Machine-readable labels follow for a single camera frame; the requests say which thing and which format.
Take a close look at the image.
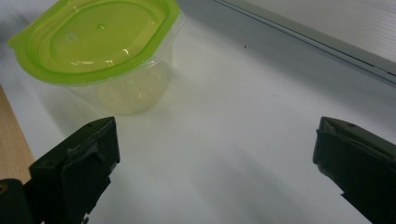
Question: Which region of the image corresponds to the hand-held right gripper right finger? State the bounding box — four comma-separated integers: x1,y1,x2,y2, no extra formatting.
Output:
312,116,396,224

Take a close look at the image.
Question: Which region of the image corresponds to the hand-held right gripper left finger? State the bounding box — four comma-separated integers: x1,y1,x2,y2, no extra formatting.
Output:
29,116,121,224

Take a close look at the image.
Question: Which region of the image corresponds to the clear plastic container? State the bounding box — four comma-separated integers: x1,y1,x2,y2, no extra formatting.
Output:
65,12,187,117

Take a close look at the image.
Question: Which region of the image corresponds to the green plastic lid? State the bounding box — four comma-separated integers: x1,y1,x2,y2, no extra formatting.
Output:
7,0,181,87

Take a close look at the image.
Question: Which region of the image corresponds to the white metal frame rack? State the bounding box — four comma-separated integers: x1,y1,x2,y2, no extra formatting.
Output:
214,0,396,87

